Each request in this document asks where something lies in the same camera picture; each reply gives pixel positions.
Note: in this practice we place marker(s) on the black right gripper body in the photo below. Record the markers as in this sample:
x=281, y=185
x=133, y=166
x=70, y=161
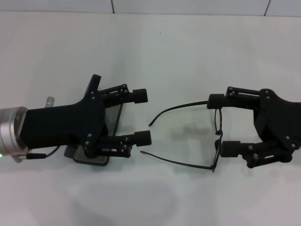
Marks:
x=277, y=124

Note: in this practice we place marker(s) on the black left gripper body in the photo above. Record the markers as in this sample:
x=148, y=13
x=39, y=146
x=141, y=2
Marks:
x=61, y=127

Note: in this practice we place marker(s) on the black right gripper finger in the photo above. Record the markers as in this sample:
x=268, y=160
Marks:
x=215, y=101
x=231, y=149

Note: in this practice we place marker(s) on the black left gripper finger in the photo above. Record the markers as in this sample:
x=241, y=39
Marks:
x=140, y=96
x=142, y=138

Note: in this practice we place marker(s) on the black glasses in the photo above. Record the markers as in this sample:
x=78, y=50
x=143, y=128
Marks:
x=219, y=134

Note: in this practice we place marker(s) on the black glasses case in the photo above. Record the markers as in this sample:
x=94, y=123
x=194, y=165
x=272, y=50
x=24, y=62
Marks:
x=94, y=161

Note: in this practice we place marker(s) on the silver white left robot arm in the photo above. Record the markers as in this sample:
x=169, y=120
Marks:
x=10, y=131

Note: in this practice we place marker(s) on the silver left wrist connector stud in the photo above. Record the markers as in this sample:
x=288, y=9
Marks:
x=50, y=101

